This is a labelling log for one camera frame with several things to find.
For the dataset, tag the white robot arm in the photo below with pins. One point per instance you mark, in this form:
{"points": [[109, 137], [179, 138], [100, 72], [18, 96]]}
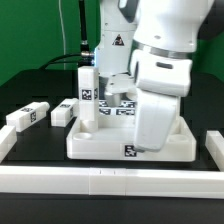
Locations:
{"points": [[150, 40]]}

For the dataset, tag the white desk top tray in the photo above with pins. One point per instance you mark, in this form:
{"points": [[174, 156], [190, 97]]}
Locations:
{"points": [[113, 140]]}

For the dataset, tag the fiducial marker sheet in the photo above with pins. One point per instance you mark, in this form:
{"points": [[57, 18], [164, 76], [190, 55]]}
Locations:
{"points": [[125, 108]]}

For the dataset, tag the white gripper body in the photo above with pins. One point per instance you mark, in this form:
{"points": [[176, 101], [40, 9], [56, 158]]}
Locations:
{"points": [[160, 83]]}

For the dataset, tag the white U-shaped fence frame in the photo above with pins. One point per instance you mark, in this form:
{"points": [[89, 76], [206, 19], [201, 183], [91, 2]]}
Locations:
{"points": [[105, 181]]}

